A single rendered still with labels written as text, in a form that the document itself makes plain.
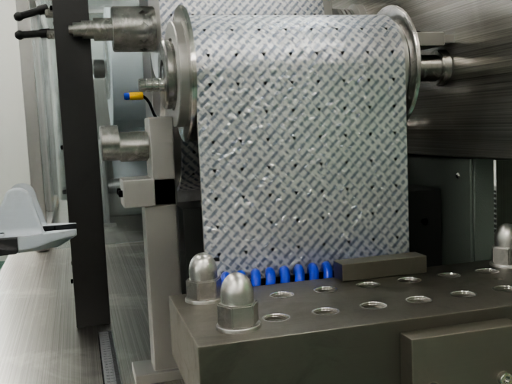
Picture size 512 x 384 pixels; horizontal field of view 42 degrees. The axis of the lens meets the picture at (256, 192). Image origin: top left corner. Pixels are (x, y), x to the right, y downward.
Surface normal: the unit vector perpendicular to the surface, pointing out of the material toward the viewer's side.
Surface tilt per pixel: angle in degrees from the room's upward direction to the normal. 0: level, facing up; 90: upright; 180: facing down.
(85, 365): 0
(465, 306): 0
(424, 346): 90
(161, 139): 90
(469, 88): 90
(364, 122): 90
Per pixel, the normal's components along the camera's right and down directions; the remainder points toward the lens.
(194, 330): -0.04, -0.99
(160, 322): 0.26, 0.09
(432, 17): -0.96, 0.07
